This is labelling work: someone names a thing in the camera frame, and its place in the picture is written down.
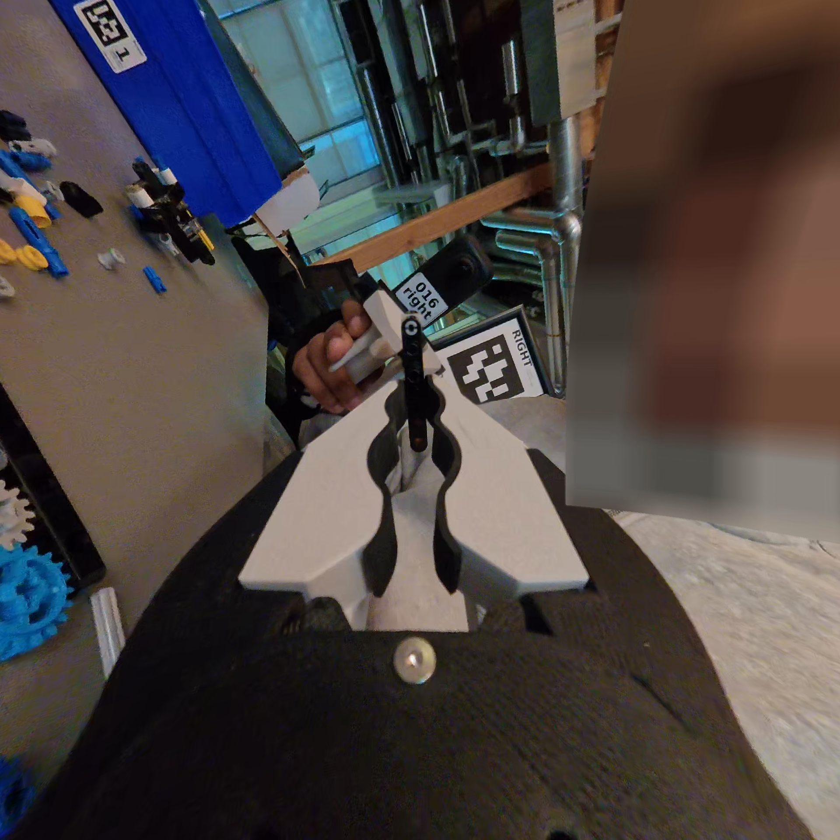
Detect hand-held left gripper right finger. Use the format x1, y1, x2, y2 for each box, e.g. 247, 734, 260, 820
427, 382, 589, 629

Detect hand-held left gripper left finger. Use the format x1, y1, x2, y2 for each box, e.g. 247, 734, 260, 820
238, 382, 403, 626

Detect black yellow lego beam assembly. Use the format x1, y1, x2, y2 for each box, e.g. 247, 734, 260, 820
400, 314, 431, 454

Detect person's right forearm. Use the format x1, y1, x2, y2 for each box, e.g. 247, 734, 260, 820
298, 407, 349, 454

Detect small lego assembly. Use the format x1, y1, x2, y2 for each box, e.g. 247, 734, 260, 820
125, 157, 217, 266

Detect long black lego beam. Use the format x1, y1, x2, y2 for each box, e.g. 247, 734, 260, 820
0, 384, 107, 595

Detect blue lego gear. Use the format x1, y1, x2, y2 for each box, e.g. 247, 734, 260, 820
0, 545, 73, 660

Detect small white lego gear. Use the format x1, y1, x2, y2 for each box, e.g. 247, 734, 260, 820
0, 479, 35, 551

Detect black angled lego connector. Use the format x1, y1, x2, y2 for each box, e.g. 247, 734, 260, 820
60, 182, 105, 219

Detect scattered small lego pieces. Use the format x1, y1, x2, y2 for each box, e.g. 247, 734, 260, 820
0, 108, 70, 299

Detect person's right hand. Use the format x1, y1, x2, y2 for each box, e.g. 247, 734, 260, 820
292, 298, 395, 414

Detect wooden railing beam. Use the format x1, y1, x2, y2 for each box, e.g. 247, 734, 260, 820
314, 161, 553, 269

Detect framed black white marker sign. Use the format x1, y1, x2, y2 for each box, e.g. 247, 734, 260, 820
430, 305, 552, 404

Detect blue storage bin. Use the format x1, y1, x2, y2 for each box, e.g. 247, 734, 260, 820
49, 0, 309, 227

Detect silver ventilation duct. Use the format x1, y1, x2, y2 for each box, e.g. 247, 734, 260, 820
479, 112, 585, 395

